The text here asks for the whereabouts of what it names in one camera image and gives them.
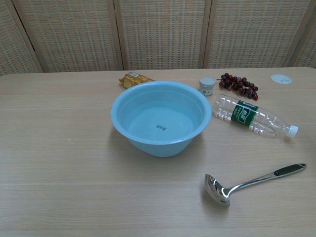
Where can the stainless steel ladle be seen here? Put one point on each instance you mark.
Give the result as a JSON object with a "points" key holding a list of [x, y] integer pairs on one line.
{"points": [[217, 191]]}

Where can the light blue plastic basin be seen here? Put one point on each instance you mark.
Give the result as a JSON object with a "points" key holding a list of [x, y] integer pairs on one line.
{"points": [[138, 128]]}

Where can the golden snack packet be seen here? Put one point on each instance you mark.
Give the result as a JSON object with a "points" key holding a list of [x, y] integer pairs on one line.
{"points": [[133, 80]]}

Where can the small grey lidded jar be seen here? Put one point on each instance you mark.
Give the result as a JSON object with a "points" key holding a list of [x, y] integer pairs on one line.
{"points": [[206, 85]]}

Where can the woven rattan screen panel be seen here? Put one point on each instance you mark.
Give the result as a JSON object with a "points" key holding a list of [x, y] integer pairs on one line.
{"points": [[163, 34], [251, 34], [12, 44], [307, 47], [71, 34]]}

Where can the clear bottle with green label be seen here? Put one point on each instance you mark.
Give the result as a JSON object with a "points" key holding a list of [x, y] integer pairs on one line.
{"points": [[244, 113]]}

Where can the bunch of dark red grapes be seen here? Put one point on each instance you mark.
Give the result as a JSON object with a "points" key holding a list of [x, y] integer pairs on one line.
{"points": [[238, 85]]}

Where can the white round table grommet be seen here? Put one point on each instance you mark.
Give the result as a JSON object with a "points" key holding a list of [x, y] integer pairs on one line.
{"points": [[280, 79]]}

